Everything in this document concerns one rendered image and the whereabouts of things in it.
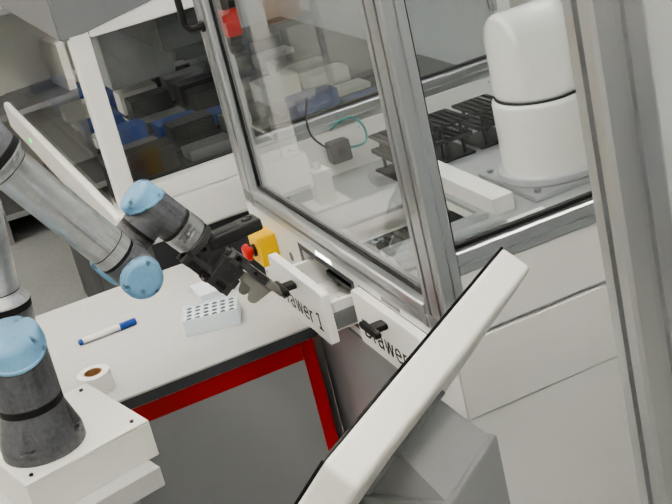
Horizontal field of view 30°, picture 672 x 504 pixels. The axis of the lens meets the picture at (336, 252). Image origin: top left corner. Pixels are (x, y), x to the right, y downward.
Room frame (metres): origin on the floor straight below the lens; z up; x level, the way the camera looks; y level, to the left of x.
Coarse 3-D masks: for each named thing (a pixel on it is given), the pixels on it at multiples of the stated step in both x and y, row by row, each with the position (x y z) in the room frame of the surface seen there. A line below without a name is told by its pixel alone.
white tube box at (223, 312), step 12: (216, 300) 2.59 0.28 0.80; (228, 300) 2.57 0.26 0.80; (192, 312) 2.55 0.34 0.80; (204, 312) 2.54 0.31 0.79; (216, 312) 2.53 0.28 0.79; (228, 312) 2.51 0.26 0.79; (240, 312) 2.55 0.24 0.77; (192, 324) 2.51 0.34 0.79; (204, 324) 2.51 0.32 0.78; (216, 324) 2.51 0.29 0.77; (228, 324) 2.51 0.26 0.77
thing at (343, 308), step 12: (300, 264) 2.43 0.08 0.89; (312, 264) 2.44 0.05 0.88; (312, 276) 2.44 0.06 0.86; (324, 276) 2.45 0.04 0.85; (324, 288) 2.41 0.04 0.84; (336, 288) 2.40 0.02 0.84; (336, 300) 2.20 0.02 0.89; (348, 300) 2.21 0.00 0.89; (336, 312) 2.19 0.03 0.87; (348, 312) 2.20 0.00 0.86; (336, 324) 2.19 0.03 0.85; (348, 324) 2.20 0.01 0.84
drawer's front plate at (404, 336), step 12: (360, 288) 2.15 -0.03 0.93; (360, 300) 2.12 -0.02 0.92; (372, 300) 2.09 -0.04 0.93; (360, 312) 2.14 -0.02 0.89; (372, 312) 2.07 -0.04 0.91; (384, 312) 2.02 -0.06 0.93; (396, 324) 1.97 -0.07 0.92; (408, 324) 1.95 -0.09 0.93; (384, 336) 2.04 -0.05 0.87; (396, 336) 1.99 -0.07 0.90; (408, 336) 1.93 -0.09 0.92; (420, 336) 1.90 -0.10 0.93; (408, 348) 1.94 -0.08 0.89; (396, 360) 2.01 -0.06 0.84
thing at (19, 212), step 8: (0, 96) 6.35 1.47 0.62; (0, 104) 6.15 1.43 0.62; (0, 112) 5.97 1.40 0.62; (0, 120) 5.87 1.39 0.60; (8, 120) 5.88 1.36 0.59; (0, 192) 6.28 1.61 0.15; (0, 200) 5.84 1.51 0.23; (8, 200) 6.10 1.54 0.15; (8, 208) 5.96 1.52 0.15; (16, 208) 5.93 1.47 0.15; (8, 216) 5.85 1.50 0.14; (16, 216) 5.85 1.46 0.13; (8, 224) 5.84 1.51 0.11; (8, 232) 5.84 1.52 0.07
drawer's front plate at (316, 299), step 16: (272, 256) 2.42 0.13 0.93; (272, 272) 2.44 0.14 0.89; (288, 272) 2.33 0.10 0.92; (304, 288) 2.25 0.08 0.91; (320, 288) 2.20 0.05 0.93; (288, 304) 2.39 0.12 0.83; (304, 304) 2.28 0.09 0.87; (320, 304) 2.18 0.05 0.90; (304, 320) 2.31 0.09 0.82; (320, 320) 2.20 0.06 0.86; (336, 336) 2.17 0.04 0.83
